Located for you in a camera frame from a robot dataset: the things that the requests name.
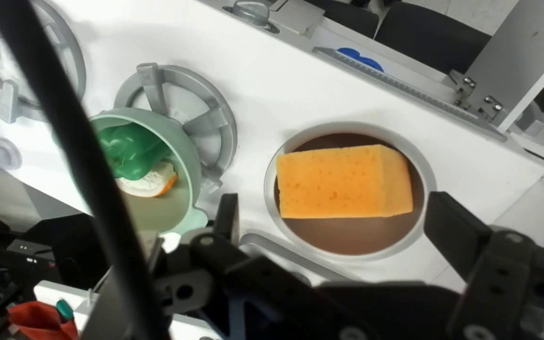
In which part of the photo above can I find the white toy kitchen unit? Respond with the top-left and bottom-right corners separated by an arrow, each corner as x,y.
0,0 -> 544,340

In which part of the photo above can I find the grey stove burner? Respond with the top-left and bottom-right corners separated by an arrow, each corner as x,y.
112,63 -> 239,182
0,0 -> 88,125

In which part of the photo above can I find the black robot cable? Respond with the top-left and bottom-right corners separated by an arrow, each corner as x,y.
0,0 -> 169,340

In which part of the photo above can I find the red object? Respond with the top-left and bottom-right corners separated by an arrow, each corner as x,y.
5,301 -> 78,340

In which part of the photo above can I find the green toy vegetable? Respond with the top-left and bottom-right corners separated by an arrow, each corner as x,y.
94,122 -> 173,182

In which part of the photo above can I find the white small cabinet door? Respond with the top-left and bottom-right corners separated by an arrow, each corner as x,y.
458,0 -> 544,135

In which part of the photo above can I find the orange sponge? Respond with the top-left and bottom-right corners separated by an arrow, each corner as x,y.
275,142 -> 415,222

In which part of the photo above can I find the grey vent panel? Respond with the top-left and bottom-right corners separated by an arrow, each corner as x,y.
311,44 -> 475,120

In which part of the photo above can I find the mint green pot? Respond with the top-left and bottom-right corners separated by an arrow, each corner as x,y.
88,107 -> 211,239

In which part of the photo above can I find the orange white toy food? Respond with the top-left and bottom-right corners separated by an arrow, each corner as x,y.
116,161 -> 179,199

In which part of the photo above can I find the grey stove knob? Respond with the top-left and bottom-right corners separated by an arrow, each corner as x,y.
222,0 -> 279,35

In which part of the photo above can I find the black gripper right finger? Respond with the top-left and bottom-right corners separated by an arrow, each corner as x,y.
422,192 -> 537,340

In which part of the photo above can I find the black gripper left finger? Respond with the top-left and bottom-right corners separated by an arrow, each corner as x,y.
188,193 -> 362,340

